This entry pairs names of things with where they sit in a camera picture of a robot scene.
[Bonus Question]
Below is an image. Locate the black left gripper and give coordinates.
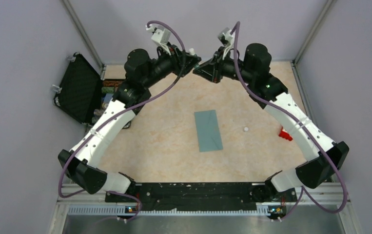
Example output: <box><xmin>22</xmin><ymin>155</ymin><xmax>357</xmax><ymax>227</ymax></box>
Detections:
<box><xmin>141</xmin><ymin>41</ymin><xmax>200</xmax><ymax>88</ymax></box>

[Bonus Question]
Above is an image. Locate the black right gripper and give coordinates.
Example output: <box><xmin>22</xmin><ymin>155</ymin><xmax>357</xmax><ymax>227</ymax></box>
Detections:
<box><xmin>195</xmin><ymin>46</ymin><xmax>255</xmax><ymax>84</ymax></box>

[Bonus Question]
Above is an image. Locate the green white glue stick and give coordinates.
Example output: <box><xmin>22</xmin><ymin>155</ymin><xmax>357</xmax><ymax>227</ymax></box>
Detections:
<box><xmin>189</xmin><ymin>48</ymin><xmax>201</xmax><ymax>69</ymax></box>

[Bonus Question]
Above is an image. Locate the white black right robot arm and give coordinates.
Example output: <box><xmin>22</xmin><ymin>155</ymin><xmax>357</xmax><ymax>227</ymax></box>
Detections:
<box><xmin>193</xmin><ymin>43</ymin><xmax>349</xmax><ymax>201</ymax></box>

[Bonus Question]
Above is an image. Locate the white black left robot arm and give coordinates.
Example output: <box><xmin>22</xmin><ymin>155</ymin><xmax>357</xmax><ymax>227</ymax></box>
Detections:
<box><xmin>58</xmin><ymin>44</ymin><xmax>201</xmax><ymax>202</ymax></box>

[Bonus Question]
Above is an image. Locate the black poker chip case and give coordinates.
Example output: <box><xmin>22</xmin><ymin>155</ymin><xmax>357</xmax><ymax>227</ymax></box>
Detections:
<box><xmin>53</xmin><ymin>52</ymin><xmax>124</xmax><ymax>126</ymax></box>

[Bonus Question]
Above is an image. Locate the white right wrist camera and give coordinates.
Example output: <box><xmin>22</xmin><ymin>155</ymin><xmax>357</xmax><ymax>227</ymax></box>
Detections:
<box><xmin>217</xmin><ymin>27</ymin><xmax>235</xmax><ymax>59</ymax></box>

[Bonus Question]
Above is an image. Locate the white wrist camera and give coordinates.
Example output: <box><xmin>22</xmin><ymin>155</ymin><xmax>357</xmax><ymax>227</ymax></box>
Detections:
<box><xmin>145</xmin><ymin>25</ymin><xmax>171</xmax><ymax>54</ymax></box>
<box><xmin>217</xmin><ymin>27</ymin><xmax>235</xmax><ymax>59</ymax></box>

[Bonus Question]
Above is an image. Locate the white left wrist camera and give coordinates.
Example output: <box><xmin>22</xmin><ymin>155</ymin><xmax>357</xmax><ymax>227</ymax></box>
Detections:
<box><xmin>145</xmin><ymin>25</ymin><xmax>171</xmax><ymax>54</ymax></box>

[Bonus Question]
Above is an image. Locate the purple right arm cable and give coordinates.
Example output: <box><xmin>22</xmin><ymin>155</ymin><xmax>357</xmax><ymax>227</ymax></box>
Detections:
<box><xmin>230</xmin><ymin>21</ymin><xmax>349</xmax><ymax>222</ymax></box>

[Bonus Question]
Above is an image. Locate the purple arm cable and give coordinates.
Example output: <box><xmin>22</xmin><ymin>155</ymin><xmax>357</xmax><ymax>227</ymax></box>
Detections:
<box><xmin>58</xmin><ymin>20</ymin><xmax>187</xmax><ymax>224</ymax></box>
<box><xmin>230</xmin><ymin>21</ymin><xmax>349</xmax><ymax>222</ymax></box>

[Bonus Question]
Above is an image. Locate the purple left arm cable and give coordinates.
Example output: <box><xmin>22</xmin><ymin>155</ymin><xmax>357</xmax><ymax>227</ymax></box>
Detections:
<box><xmin>58</xmin><ymin>20</ymin><xmax>187</xmax><ymax>224</ymax></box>

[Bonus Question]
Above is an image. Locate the aluminium front frame rail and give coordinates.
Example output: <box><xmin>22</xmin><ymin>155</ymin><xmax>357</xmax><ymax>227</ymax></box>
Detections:
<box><xmin>49</xmin><ymin>182</ymin><xmax>343</xmax><ymax>234</ymax></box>

